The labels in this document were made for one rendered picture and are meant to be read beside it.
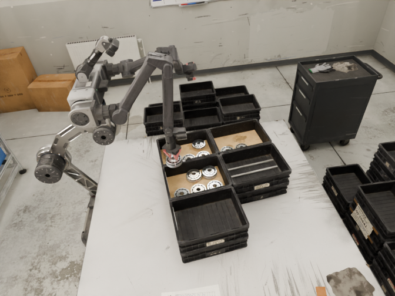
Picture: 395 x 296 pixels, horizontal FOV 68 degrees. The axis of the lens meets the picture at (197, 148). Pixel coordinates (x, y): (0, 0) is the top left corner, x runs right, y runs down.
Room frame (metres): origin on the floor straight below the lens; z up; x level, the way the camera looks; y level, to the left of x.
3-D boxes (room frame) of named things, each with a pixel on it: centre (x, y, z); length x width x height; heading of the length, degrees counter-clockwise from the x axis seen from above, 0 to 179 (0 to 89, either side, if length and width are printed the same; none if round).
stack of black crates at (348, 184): (1.55, -1.28, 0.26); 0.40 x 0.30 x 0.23; 3
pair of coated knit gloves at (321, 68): (2.63, -1.31, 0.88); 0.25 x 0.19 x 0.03; 93
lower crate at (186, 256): (0.99, -0.02, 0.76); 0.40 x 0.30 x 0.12; 100
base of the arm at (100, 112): (1.31, 0.49, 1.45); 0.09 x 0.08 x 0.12; 3
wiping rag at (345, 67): (2.61, -1.54, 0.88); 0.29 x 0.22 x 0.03; 93
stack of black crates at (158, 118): (2.52, 0.32, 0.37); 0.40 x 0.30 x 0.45; 93
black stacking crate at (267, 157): (1.35, -0.36, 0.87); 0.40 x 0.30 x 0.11; 100
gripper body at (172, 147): (1.33, 0.16, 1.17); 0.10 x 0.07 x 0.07; 55
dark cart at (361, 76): (2.56, -1.43, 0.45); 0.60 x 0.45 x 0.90; 93
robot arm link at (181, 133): (1.34, 0.12, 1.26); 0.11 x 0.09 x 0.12; 93
